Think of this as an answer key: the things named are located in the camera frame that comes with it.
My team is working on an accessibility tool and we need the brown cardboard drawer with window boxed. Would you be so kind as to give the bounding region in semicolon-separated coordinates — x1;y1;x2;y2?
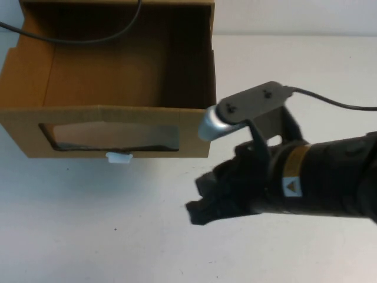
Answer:
0;0;217;160

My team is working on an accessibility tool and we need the white plastic drawer handle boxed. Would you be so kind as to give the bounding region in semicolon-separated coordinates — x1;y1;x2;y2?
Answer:
106;152;133;164

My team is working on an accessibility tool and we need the black camera cable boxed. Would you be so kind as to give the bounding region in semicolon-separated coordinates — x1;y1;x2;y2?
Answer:
0;0;144;45
284;85;377;112

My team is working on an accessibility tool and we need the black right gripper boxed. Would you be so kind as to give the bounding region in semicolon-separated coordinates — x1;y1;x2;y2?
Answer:
184;140;286;228

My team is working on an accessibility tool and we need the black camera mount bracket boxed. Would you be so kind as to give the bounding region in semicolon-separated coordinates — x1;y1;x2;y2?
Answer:
246;104;306;166

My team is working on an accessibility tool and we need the grey wrist camera silver lens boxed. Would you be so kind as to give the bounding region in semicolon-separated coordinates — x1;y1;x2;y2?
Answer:
197;81;293;142

